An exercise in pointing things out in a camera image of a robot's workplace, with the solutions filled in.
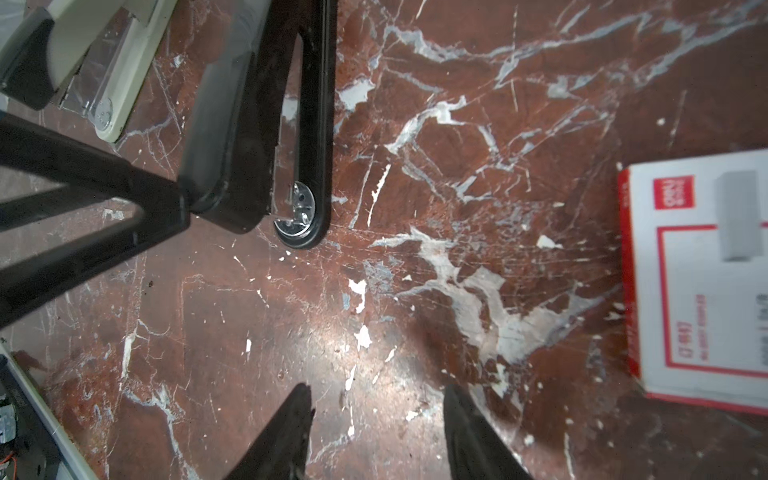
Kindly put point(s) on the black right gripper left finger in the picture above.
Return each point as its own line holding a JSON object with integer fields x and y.
{"x": 281, "y": 449}

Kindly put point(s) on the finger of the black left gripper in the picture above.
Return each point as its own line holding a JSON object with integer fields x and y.
{"x": 85, "y": 176}

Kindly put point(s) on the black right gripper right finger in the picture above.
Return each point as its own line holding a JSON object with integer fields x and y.
{"x": 474, "y": 449}

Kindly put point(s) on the white red staple box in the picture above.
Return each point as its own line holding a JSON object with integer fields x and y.
{"x": 694, "y": 267}

